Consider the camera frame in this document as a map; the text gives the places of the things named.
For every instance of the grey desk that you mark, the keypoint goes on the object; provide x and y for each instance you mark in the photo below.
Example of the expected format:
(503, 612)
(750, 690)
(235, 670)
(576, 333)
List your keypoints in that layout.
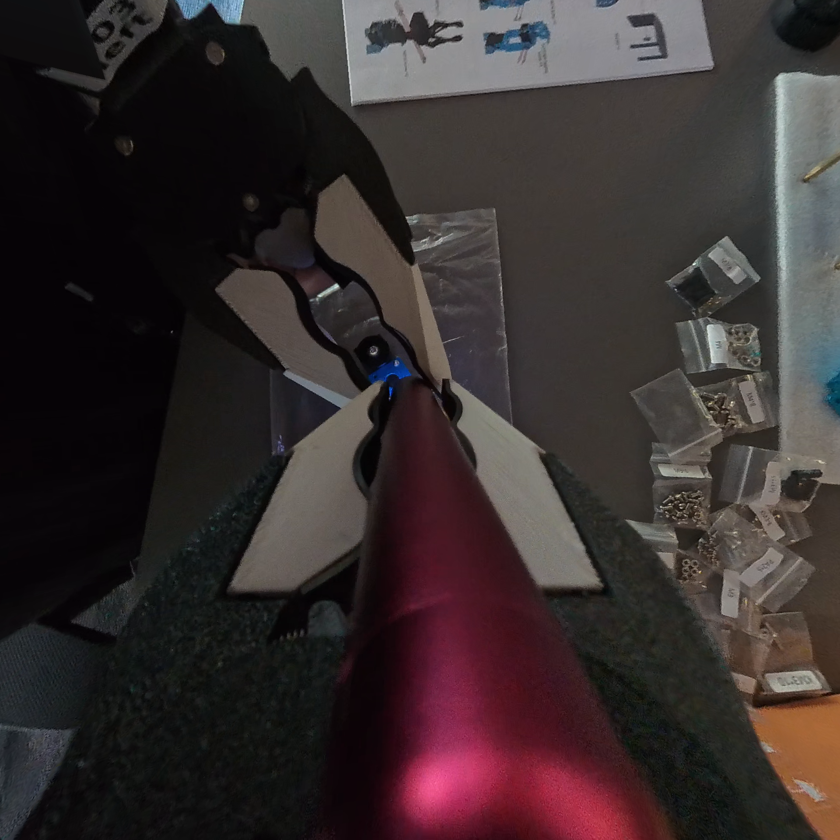
(590, 197)

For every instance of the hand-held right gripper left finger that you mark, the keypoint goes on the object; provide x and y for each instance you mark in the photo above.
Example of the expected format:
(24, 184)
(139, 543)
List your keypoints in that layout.
(295, 525)

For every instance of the red electric screwdriver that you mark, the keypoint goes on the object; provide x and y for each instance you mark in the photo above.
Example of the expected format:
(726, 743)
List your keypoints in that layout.
(459, 656)

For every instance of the white foam sheet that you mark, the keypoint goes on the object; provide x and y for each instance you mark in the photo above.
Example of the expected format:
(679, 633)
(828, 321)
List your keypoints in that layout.
(800, 275)

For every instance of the person's black top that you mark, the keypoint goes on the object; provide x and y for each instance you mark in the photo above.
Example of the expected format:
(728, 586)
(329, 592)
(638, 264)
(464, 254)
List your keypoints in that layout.
(65, 459)

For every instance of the small blue bracket part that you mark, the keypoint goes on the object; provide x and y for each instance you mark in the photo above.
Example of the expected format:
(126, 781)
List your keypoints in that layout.
(835, 394)

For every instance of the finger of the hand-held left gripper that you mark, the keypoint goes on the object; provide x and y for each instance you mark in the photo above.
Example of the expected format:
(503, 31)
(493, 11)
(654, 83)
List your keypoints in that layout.
(275, 321)
(374, 262)

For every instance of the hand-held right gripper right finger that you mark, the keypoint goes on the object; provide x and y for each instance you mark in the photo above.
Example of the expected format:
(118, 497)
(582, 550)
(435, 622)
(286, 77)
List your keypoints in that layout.
(525, 512)

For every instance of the open instruction manual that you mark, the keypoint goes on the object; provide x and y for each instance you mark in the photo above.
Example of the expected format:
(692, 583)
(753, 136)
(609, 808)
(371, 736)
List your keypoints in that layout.
(525, 46)

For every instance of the pile of small screw bags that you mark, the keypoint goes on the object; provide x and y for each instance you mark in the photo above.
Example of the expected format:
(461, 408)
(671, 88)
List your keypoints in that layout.
(722, 512)

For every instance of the person's left hand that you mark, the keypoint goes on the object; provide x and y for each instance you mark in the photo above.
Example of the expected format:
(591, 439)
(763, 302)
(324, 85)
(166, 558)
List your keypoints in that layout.
(316, 279)

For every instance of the blue metal servo bracket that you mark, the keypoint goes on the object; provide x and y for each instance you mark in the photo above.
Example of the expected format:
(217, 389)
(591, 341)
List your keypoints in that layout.
(388, 379)

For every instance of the large clear plastic bag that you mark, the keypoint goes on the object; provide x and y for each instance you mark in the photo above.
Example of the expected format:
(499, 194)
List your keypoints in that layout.
(459, 295)

